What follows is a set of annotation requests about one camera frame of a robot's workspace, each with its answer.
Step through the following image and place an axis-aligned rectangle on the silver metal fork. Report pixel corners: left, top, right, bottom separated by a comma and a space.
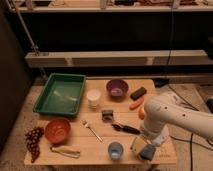
82, 120, 103, 142

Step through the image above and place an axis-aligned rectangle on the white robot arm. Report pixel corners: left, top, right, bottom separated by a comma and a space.
141, 92, 213, 141

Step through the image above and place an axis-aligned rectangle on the purple bowl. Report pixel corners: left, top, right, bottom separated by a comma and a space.
106, 79, 129, 98

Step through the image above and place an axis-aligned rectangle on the orange bowl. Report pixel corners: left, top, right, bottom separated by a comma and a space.
44, 118, 71, 144

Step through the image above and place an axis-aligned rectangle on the white plastic cup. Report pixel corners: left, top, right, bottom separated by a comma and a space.
86, 89, 101, 108

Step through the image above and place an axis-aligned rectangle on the wooden shelf beam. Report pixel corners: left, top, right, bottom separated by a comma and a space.
25, 50, 213, 68

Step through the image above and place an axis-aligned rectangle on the orange carrot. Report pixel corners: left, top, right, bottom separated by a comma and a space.
129, 98, 144, 110

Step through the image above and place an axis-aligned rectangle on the black rectangular block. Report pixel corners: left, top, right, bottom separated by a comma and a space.
130, 87, 147, 100

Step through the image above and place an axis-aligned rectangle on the green plastic tray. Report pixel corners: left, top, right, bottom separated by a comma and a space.
33, 73, 86, 117

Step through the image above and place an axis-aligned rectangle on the blue cup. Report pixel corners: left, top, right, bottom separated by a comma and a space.
108, 142, 124, 161

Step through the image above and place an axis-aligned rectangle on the blue yellow sponge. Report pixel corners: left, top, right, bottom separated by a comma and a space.
130, 136, 156, 161

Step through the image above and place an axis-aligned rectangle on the metal diagonal pole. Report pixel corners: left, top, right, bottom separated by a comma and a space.
10, 0, 48, 81

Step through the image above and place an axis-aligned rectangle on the dark red grape bunch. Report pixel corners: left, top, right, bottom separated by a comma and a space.
25, 127, 44, 163

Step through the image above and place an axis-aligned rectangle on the black handled utensil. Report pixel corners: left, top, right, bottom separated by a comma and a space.
111, 124, 140, 135

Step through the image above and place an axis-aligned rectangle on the black cable on floor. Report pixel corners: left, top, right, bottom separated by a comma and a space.
168, 83, 213, 171

